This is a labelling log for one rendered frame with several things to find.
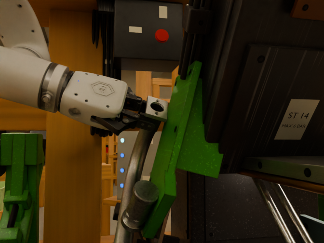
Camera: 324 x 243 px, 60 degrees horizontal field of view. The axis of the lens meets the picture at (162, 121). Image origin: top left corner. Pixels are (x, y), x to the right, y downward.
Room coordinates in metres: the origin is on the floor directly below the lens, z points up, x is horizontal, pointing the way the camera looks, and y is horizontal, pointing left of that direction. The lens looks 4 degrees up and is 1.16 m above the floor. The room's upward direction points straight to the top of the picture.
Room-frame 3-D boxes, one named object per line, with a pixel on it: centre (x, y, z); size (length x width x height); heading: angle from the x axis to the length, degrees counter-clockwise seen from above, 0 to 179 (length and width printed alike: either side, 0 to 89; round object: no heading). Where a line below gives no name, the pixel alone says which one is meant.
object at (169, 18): (0.72, 0.04, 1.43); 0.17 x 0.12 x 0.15; 102
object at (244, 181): (0.70, -0.19, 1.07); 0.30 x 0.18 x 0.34; 102
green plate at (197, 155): (0.46, -0.05, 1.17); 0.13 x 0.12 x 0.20; 102
